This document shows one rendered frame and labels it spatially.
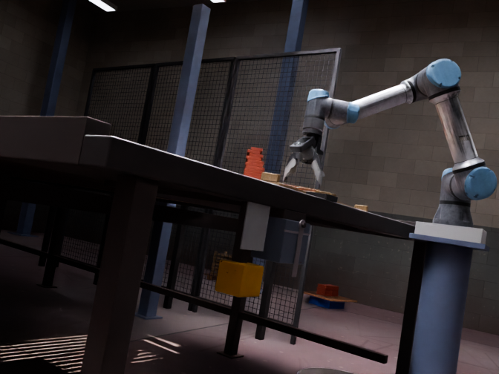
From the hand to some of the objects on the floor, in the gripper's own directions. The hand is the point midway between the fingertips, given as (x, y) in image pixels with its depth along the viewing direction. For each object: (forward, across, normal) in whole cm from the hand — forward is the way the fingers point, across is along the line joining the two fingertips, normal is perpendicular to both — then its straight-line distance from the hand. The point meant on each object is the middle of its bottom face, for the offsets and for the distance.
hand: (300, 183), depth 181 cm
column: (+96, -43, -54) cm, 118 cm away
